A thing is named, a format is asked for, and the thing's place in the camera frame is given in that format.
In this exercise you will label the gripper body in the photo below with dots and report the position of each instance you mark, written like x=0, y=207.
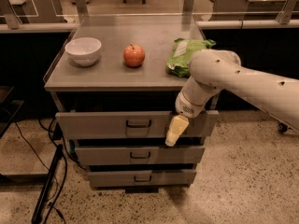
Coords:
x=185, y=106

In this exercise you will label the grey top drawer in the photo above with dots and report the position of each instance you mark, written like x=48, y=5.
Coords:
x=114, y=125

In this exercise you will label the grey drawer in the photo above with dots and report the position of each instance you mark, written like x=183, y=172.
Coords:
x=140, y=178
x=138, y=155
x=114, y=125

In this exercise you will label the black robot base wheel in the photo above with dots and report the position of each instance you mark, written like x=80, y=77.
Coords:
x=282, y=128

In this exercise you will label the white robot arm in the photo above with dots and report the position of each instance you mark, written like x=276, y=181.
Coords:
x=212, y=71

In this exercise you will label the grey bottom drawer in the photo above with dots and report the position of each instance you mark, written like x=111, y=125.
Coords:
x=140, y=178

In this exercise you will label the grey drawer cabinet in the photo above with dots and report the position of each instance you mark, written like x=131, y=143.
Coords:
x=109, y=85

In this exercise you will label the grey middle drawer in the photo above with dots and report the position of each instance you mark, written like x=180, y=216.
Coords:
x=138, y=155

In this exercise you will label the green snack bag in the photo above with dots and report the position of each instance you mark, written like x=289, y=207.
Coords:
x=183, y=50

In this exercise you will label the red apple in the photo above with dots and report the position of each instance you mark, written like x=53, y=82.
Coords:
x=133, y=55

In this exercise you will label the white ceramic bowl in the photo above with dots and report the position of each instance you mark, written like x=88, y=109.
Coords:
x=83, y=51

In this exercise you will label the black bar on floor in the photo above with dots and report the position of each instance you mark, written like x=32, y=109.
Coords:
x=37, y=215

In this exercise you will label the dark side table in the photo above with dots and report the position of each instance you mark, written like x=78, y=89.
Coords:
x=9, y=107

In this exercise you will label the clear acrylic barrier panel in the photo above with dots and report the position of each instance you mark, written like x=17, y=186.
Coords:
x=51, y=10

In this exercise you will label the white horizontal rail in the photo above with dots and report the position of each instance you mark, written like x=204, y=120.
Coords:
x=267, y=24

